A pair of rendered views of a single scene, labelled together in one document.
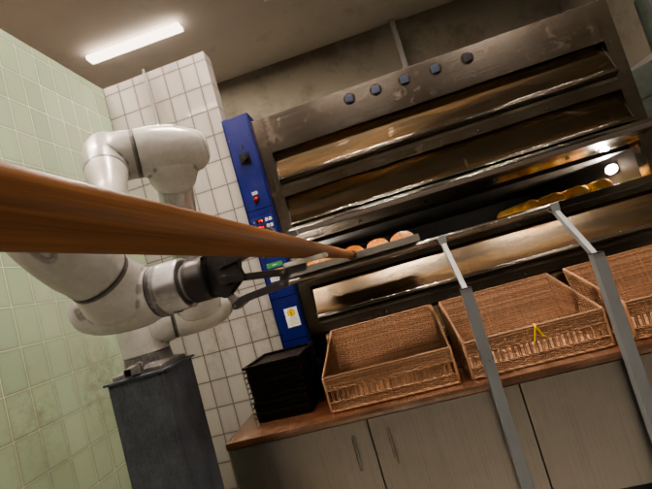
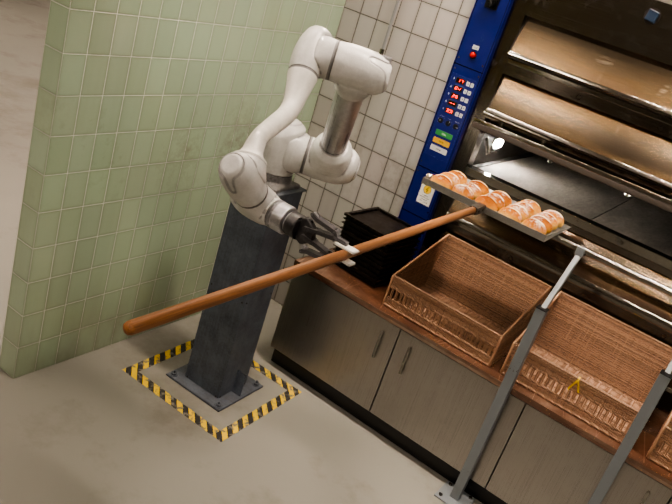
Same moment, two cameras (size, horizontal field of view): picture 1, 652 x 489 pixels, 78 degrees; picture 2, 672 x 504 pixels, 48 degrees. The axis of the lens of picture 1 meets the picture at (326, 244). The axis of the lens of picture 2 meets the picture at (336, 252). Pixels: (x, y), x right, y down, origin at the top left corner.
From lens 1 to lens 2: 1.57 m
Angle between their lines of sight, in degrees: 33
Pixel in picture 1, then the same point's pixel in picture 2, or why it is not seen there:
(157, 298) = (269, 222)
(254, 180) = (484, 34)
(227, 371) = (343, 192)
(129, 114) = not seen: outside the picture
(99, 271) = (250, 201)
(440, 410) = (456, 370)
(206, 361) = not seen: hidden behind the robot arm
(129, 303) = (257, 215)
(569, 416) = (541, 453)
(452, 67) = not seen: outside the picture
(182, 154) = (362, 86)
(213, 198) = (435, 19)
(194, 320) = (318, 173)
